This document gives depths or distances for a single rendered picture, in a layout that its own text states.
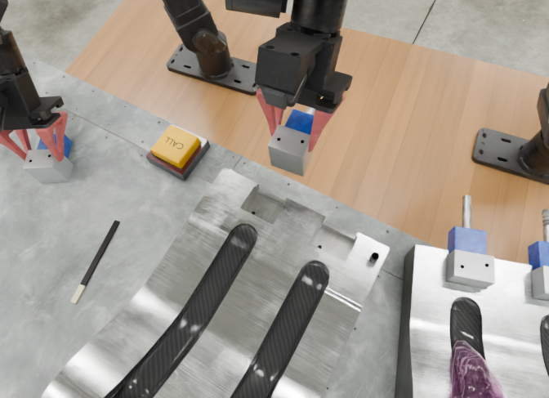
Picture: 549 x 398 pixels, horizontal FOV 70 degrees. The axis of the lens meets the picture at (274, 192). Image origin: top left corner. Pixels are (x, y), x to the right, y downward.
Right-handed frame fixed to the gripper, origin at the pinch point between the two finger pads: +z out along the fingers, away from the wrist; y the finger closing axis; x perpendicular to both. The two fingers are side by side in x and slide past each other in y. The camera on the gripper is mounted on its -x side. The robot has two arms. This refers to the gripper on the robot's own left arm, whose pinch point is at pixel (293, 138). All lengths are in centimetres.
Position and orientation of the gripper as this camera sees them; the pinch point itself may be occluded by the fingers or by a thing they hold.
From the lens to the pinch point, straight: 52.5
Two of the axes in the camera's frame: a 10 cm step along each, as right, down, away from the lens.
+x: 3.9, -5.3, 7.6
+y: 9.1, 3.4, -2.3
